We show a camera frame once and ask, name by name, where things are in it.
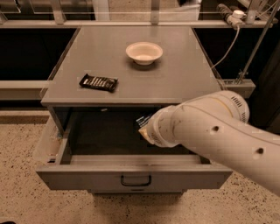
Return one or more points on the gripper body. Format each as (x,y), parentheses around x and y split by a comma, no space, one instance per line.
(158,130)

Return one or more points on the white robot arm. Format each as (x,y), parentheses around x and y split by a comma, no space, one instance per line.
(216,127)

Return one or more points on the grey open top drawer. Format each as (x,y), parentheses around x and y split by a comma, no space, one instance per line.
(99,147)

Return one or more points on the dark brown snack bar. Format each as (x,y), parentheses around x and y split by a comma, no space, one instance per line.
(98,83)

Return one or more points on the grey metal cabinet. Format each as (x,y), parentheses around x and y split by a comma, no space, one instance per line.
(182,73)

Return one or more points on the white paper bowl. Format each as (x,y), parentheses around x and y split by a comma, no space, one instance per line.
(144,53)

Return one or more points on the grey metal railing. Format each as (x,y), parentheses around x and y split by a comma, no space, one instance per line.
(76,13)

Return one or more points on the white power strip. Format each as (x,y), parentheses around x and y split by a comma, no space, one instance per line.
(231,17)

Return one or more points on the slanted metal rod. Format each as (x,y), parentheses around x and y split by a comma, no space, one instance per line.
(256,46)

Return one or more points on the black drawer handle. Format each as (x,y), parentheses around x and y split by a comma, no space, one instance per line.
(135,181)

